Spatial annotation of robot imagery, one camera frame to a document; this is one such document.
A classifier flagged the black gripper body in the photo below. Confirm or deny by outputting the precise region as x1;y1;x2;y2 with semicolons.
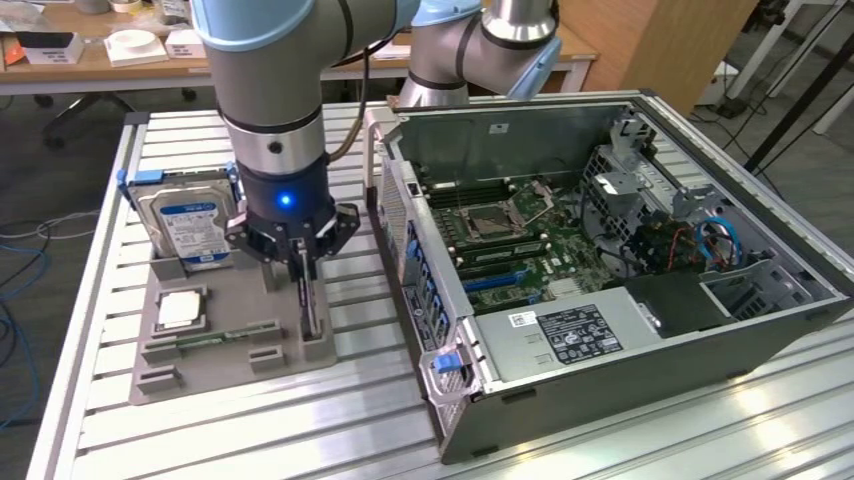
236;152;339;242

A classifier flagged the black graphics card green board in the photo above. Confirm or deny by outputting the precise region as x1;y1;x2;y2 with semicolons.
289;234;323;344

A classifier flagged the hard disk in blue caddy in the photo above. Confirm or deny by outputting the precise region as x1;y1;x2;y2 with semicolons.
116;162;242;275

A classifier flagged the grey plastic parts rack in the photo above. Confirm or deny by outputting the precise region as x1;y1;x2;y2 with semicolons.
129;244;339;409

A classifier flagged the silver CPU chip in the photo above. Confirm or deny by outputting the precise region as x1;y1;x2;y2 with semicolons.
157;293;202;329

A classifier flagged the green RAM stick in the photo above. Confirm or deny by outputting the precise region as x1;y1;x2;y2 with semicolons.
176;327;252;351
456;241;543;266

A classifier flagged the CPU socket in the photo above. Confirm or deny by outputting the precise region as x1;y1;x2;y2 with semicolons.
465;202;519;241

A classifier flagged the blue expansion slot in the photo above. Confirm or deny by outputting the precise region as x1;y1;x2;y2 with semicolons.
463;271;529;294

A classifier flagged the silver socket cover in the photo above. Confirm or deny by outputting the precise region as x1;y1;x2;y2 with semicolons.
507;180;556;224

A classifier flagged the blue case release latch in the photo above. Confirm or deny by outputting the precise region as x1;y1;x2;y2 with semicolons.
431;351;467;375

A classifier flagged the white paper stack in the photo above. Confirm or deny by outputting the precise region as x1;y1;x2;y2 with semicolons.
371;42;413;62

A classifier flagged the green motherboard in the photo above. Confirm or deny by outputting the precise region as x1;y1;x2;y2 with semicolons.
423;172;635;316

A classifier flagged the small white labelled box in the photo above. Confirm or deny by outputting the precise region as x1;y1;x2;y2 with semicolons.
162;27;206;61

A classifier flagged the grey power supply unit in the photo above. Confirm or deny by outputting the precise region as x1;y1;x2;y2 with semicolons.
471;285;665;384

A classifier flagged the black office chair base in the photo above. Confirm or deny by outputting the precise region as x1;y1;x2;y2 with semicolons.
30;89;138;150

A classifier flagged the wooden desk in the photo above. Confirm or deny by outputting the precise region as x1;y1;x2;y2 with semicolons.
0;0;600;97

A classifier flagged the dark labelled package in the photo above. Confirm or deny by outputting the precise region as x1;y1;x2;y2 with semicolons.
150;0;196;27

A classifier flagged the silver metal disk bay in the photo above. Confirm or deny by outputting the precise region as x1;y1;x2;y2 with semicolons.
577;144;675;241

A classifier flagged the white box black lid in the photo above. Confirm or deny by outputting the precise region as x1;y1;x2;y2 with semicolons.
12;30;86;67

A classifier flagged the orange box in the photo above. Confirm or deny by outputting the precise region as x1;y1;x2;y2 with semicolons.
0;35;29;72

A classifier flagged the dark grey open PC case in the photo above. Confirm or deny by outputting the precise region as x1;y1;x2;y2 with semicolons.
361;88;854;465

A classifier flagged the clear plastic bag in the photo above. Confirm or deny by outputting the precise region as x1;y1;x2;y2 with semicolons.
0;3;49;35

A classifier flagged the white device red button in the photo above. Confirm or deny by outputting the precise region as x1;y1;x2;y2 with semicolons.
695;59;739;107

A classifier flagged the black foot pedal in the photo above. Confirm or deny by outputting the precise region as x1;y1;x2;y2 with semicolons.
714;97;754;120

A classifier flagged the grey perforated disk bay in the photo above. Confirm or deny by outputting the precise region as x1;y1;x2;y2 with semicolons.
699;257;815;324

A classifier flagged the black tripod pole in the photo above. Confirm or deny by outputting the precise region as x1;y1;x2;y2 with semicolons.
723;0;854;174

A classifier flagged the black camera cable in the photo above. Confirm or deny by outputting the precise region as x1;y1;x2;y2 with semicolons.
329;37;396;161

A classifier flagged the white cable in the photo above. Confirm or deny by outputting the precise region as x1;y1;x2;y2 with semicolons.
0;210;100;242

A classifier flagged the black wire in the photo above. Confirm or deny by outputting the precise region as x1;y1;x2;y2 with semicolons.
576;182;639;281

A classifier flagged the white box with ring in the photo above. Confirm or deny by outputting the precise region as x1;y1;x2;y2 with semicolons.
102;28;170;69

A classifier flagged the blue network cable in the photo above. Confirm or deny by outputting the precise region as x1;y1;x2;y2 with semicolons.
0;243;53;432

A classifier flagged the red wire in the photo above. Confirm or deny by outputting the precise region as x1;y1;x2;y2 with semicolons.
665;225;706;274

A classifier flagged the blue wire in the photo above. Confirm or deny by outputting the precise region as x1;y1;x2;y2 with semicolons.
691;215;746;269

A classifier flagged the white desk frame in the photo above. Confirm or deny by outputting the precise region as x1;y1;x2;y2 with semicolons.
723;0;854;136

